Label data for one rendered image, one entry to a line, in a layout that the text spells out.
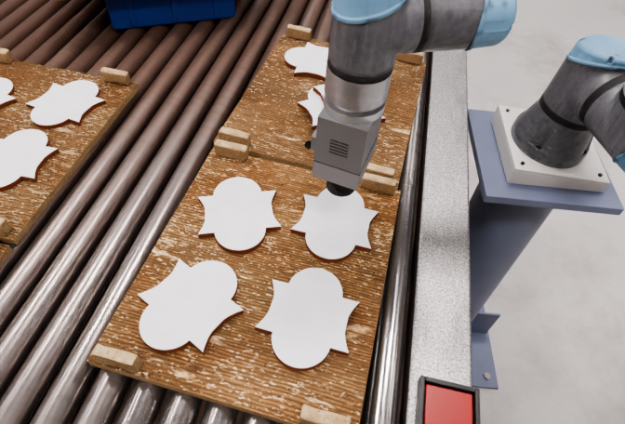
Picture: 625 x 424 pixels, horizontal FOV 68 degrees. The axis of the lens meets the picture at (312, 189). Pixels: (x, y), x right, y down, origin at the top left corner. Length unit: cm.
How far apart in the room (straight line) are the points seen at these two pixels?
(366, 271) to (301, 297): 11
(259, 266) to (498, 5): 46
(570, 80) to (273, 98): 55
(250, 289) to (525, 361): 131
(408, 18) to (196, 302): 45
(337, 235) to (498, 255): 59
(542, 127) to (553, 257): 119
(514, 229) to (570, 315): 90
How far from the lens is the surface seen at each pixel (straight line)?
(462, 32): 52
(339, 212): 75
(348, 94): 52
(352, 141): 55
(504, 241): 118
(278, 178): 81
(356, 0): 47
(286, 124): 91
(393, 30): 49
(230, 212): 75
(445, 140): 97
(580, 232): 228
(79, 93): 104
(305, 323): 65
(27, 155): 94
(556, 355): 190
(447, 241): 80
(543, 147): 101
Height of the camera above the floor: 153
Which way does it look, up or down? 49 degrees down
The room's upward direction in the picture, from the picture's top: 5 degrees clockwise
